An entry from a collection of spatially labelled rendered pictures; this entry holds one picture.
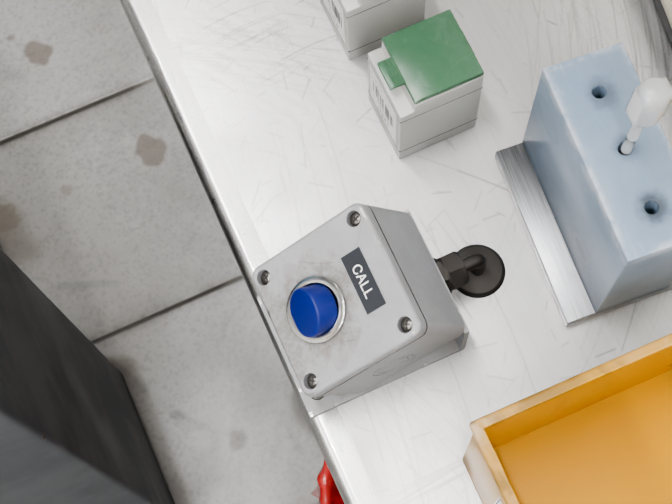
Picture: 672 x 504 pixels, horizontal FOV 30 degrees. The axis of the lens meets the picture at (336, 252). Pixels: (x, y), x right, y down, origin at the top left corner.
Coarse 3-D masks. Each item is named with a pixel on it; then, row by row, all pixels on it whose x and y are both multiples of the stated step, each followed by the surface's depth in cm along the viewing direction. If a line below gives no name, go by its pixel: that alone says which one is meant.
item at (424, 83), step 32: (416, 32) 63; (448, 32) 63; (384, 64) 62; (416, 64) 62; (448, 64) 62; (384, 96) 64; (416, 96) 62; (448, 96) 63; (384, 128) 68; (416, 128) 65; (448, 128) 67
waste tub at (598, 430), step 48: (576, 384) 54; (624, 384) 60; (480, 432) 53; (528, 432) 62; (576, 432) 62; (624, 432) 62; (480, 480) 59; (528, 480) 62; (576, 480) 62; (624, 480) 62
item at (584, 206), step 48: (624, 48) 58; (576, 96) 58; (624, 96) 58; (528, 144) 66; (576, 144) 57; (528, 192) 66; (576, 192) 60; (624, 192) 56; (576, 240) 63; (624, 240) 56; (576, 288) 64; (624, 288) 60
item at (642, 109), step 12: (648, 84) 51; (660, 84) 51; (636, 96) 51; (648, 96) 51; (660, 96) 51; (636, 108) 52; (648, 108) 51; (660, 108) 51; (636, 120) 52; (648, 120) 52
